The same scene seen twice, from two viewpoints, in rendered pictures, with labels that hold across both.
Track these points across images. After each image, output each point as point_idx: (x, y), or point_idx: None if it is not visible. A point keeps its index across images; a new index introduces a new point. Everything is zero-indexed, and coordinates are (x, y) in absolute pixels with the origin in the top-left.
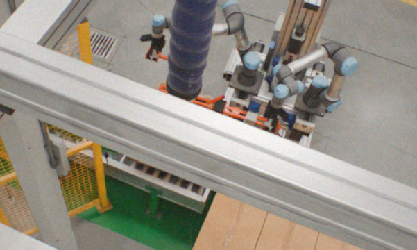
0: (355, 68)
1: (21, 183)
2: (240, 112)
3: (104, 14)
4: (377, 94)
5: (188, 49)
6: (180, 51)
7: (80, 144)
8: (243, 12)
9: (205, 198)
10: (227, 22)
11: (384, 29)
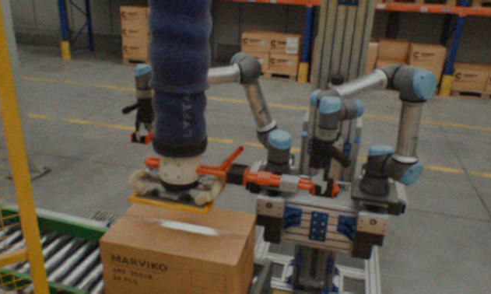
0: (433, 85)
1: None
2: (271, 177)
3: (113, 196)
4: (444, 246)
5: (173, 35)
6: (162, 45)
7: (3, 254)
8: None
9: None
10: (238, 63)
11: (424, 190)
